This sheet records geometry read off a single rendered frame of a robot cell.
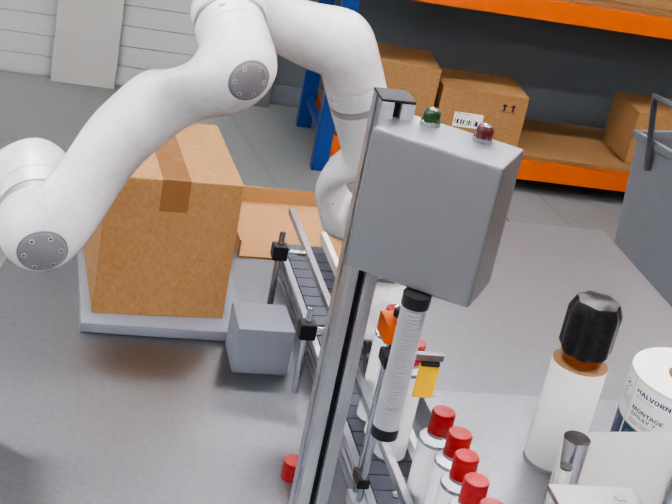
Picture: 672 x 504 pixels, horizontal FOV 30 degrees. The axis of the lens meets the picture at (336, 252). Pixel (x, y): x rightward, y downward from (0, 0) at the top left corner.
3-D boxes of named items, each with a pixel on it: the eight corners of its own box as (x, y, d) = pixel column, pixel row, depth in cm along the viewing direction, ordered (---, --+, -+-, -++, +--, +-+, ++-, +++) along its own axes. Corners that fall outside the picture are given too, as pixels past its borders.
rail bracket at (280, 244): (299, 314, 244) (314, 238, 237) (262, 311, 242) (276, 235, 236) (296, 306, 247) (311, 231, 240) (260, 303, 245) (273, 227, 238)
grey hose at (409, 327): (400, 442, 164) (435, 301, 155) (373, 441, 163) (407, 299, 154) (393, 427, 167) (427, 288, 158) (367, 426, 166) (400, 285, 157)
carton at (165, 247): (222, 319, 232) (245, 186, 221) (91, 313, 225) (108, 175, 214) (199, 247, 258) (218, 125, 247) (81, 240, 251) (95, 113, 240)
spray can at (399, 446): (408, 465, 195) (436, 351, 186) (376, 464, 193) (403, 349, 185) (400, 446, 199) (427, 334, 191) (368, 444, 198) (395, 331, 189)
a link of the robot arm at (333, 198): (276, 108, 188) (319, 249, 209) (375, 117, 182) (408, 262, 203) (299, 71, 193) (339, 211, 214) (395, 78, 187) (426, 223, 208)
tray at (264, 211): (356, 266, 269) (359, 250, 267) (237, 257, 262) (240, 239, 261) (329, 209, 295) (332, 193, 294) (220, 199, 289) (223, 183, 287)
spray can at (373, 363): (389, 428, 203) (416, 317, 195) (358, 425, 202) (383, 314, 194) (384, 410, 208) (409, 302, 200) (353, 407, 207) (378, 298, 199)
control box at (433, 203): (467, 310, 154) (504, 168, 147) (343, 265, 159) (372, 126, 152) (491, 282, 163) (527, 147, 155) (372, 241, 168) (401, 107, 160)
